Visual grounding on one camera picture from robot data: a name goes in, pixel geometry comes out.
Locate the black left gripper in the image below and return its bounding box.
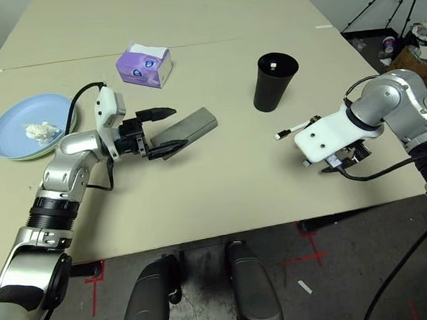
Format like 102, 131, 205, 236
113, 105, 190, 163

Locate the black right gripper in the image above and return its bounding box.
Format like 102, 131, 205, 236
307, 112, 374, 175

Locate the white pen black tip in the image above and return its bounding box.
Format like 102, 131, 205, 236
274, 119, 315, 140

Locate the grey glasses case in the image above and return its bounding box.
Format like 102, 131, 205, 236
148, 107, 221, 161

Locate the white tissue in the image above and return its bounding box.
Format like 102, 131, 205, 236
22, 120, 62, 145

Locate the blue plastic plate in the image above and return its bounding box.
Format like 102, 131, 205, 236
0, 91, 78, 160

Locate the black plastic cup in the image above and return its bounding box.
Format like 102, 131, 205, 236
250, 51, 303, 114

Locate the purple tissue pack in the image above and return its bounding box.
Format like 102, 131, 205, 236
114, 38, 174, 91

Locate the purple white paper cup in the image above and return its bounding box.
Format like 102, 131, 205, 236
382, 35, 397, 54

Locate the brown cardboard box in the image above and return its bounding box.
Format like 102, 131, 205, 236
387, 41, 427, 94

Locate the black tripod stand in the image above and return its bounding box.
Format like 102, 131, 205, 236
339, 0, 427, 43

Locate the crumpled white paper trash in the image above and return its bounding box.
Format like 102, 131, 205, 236
410, 17, 427, 43

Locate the grey robot left leg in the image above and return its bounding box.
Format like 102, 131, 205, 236
117, 254, 186, 320

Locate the grey robot leg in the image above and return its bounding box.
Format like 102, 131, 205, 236
117, 254, 186, 320
224, 237, 285, 320

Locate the white floor tape strip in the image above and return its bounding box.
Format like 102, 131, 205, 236
296, 279, 314, 295

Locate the grey robot right leg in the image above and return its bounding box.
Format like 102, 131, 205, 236
224, 237, 285, 320

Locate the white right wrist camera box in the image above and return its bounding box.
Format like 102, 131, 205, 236
292, 104, 386, 165

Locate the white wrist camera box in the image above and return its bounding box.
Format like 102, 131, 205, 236
292, 104, 386, 165
93, 84, 130, 164

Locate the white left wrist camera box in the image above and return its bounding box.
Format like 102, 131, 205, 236
93, 84, 130, 164

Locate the black left wrist camera cable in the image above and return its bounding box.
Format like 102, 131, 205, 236
62, 81, 117, 194

